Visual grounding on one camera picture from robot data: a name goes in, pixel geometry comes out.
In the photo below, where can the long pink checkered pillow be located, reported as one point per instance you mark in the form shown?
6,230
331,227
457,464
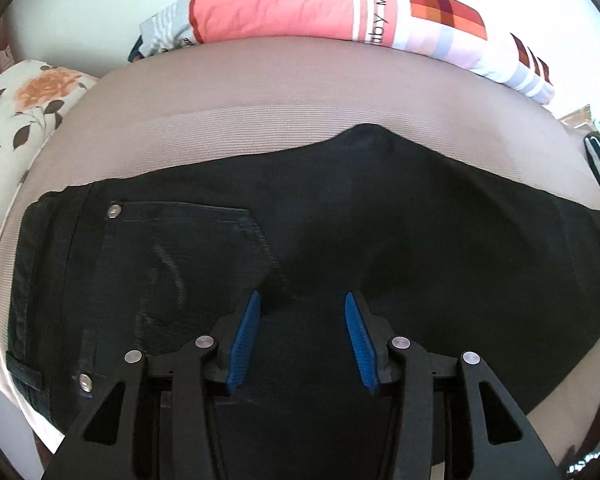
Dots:
280,5

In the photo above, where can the black pants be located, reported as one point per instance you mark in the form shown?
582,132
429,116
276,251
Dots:
330,210

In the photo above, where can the tan patterned cloth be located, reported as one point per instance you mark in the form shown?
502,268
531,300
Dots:
577,119

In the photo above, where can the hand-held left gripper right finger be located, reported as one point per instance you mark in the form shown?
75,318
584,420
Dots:
362,347

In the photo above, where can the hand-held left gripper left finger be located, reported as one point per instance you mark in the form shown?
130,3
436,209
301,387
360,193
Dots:
242,347

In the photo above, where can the floral pillow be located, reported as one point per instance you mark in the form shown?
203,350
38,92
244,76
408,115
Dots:
20,125

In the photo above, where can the beige bed sheet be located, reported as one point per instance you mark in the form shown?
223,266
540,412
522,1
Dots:
280,85

